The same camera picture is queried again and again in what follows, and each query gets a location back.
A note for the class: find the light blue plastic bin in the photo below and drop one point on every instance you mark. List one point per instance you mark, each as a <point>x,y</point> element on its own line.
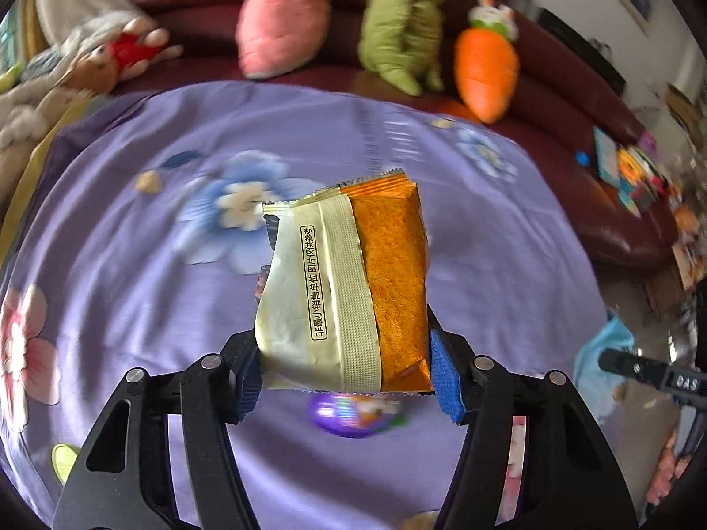
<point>602,348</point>

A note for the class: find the green plush toy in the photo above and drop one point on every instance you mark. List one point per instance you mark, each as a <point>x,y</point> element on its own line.
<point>403,27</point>

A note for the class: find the dark red leather sofa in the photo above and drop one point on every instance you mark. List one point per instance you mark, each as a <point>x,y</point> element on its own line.
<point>552,138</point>

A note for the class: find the pink plush toy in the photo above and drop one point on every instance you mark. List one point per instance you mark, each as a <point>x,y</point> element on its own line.
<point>281,16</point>

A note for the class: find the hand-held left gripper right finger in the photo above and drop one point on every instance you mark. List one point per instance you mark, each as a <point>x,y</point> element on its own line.
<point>447,381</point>

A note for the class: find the orange and cream snack packet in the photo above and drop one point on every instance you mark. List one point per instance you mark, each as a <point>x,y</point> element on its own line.
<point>342,287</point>

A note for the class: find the small blue toy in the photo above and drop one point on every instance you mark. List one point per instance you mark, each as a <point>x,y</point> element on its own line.
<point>583,158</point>

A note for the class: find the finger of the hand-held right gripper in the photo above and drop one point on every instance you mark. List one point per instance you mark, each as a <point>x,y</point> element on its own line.
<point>635,370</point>

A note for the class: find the red dressed plush doll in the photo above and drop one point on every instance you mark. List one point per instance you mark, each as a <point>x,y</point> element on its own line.
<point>130,49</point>

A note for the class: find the orange carrot plush toy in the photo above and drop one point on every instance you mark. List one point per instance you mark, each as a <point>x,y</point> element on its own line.
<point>486,72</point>

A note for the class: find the purple floral blanket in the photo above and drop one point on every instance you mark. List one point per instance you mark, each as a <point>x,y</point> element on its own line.
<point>138,314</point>

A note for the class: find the pile of colourful packets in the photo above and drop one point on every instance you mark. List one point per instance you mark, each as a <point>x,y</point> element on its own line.
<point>690,243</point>

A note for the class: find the white cushion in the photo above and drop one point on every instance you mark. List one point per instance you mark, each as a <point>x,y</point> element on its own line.
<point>72,0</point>

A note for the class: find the beige plush rabbit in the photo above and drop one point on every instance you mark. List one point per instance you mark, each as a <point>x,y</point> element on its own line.
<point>27,116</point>

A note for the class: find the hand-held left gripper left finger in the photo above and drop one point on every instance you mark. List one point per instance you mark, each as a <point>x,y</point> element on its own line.
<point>248,392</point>

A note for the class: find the purple snack packet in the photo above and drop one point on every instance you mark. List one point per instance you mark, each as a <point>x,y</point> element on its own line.
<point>342,414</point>

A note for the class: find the yellow cloth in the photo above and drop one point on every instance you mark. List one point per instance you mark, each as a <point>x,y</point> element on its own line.
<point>33,176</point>

